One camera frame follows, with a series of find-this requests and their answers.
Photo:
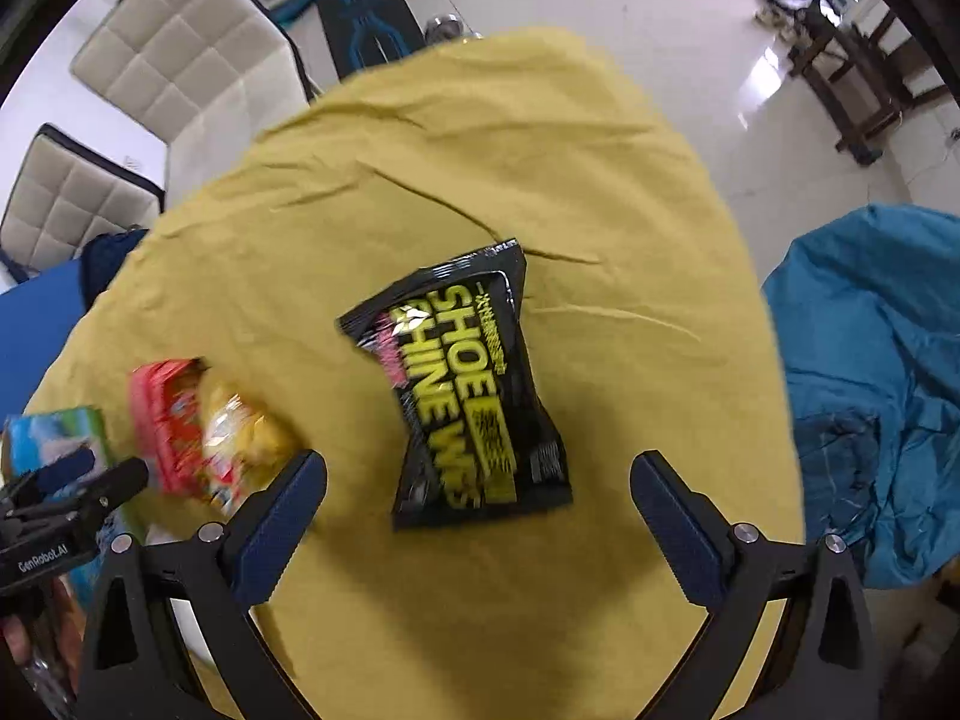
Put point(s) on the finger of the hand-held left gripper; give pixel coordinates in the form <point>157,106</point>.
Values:
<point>64,469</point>
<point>116,481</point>

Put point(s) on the black wipes packet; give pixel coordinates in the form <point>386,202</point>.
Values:
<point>461,397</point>

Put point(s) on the red and yellow snack packet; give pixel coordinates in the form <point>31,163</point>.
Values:
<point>206,435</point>

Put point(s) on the teal rolled mat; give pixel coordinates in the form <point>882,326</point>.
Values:
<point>291,7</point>

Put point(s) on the round metal weight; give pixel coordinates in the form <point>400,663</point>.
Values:
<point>442,27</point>

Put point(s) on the large white quilted chair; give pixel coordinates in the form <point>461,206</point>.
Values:
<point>187,52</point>

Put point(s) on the blue padded surface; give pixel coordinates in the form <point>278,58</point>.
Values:
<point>30,337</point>

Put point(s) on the small white quilted chair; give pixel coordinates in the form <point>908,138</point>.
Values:
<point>71,199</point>

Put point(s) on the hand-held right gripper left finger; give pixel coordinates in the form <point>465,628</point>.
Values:
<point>281,532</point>

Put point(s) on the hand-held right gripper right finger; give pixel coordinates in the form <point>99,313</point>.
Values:
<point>675,532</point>

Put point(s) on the yellow cloth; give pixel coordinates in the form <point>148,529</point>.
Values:
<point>450,165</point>

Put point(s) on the teal blue cloth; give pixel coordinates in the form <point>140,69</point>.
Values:
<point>870,360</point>

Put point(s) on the person's left hand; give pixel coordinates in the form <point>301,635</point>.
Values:
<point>13,641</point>

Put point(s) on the black and blue mat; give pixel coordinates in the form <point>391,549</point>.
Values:
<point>367,7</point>

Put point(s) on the green and blue packet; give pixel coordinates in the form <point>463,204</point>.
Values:
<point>64,429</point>

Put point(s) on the dark blue cloth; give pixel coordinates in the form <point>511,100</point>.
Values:
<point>112,259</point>

